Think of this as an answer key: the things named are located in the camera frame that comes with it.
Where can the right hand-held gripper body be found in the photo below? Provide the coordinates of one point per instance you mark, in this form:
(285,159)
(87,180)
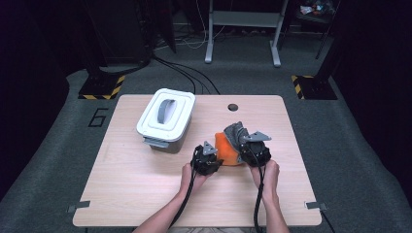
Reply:
(256,153)

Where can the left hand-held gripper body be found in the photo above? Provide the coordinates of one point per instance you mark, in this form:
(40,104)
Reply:
(204,163)

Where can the orange plush toy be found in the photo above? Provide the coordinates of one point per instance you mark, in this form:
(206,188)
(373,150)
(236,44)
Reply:
(225,152)

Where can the grey towel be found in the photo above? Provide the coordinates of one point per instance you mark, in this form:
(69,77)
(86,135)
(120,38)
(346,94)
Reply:
(234,134)

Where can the grey transparent storage box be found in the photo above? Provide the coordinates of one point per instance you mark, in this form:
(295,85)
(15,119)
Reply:
(178,142)

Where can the person's left hand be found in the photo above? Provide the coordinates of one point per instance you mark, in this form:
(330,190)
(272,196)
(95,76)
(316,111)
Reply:
(190,179)

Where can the person's right hand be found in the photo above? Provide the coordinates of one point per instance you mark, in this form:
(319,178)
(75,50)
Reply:
(269,176)

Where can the black yellow striped stand base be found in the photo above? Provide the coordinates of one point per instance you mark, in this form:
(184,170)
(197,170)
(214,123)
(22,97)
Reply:
(100,87)
(315,87)

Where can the black cabinet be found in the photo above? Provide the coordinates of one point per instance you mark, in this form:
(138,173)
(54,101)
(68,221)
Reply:
(120,32)

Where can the colourful clutter on shelf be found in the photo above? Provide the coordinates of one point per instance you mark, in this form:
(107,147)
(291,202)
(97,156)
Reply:
(315,8)

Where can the white metal desk frame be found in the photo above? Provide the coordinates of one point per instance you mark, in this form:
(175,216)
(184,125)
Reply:
(246,18)

